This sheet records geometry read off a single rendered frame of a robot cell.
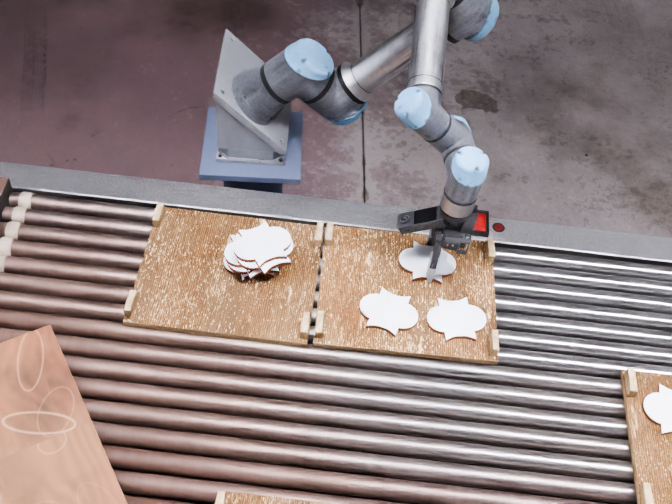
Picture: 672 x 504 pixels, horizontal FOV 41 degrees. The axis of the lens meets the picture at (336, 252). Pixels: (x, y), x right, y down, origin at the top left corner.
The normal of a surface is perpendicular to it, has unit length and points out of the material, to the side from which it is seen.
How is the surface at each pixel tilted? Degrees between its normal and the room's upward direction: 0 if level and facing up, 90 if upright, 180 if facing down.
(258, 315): 0
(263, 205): 0
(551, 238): 0
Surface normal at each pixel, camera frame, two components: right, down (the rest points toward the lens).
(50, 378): 0.07, -0.64
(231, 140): -0.04, 0.77
